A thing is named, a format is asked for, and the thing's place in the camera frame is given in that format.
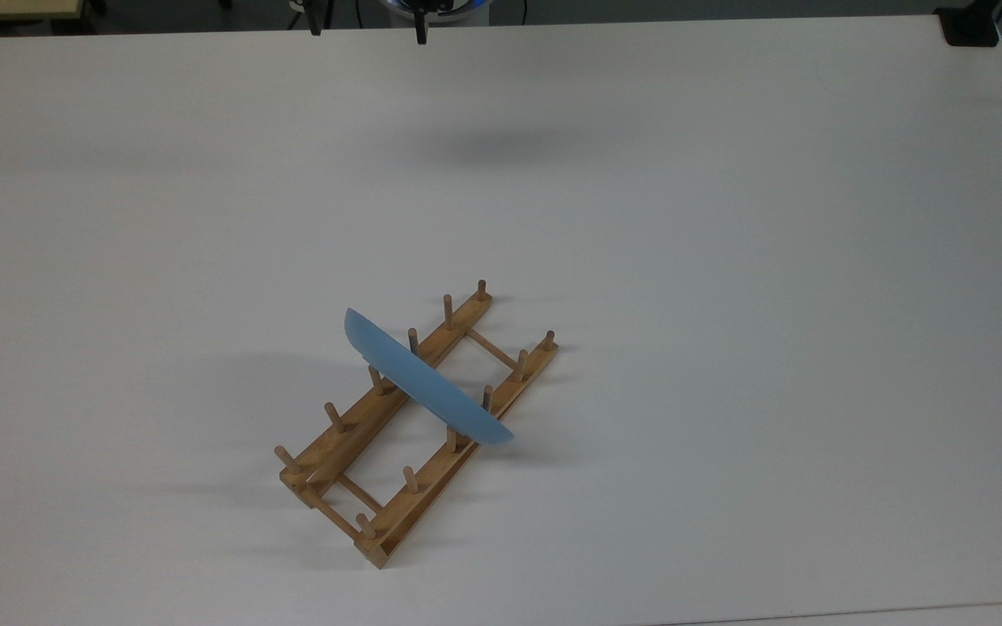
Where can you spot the blue round plate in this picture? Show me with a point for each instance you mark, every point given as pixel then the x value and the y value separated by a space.
pixel 423 382

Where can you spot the robot base blue light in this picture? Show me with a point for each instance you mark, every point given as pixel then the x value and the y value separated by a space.
pixel 457 4

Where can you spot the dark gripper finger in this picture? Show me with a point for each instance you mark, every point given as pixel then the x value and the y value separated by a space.
pixel 421 19
pixel 316 16

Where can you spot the light wooden desk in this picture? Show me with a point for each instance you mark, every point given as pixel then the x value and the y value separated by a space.
pixel 5 9

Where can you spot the wooden peg plate rack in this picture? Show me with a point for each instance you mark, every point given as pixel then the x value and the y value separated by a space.
pixel 423 497

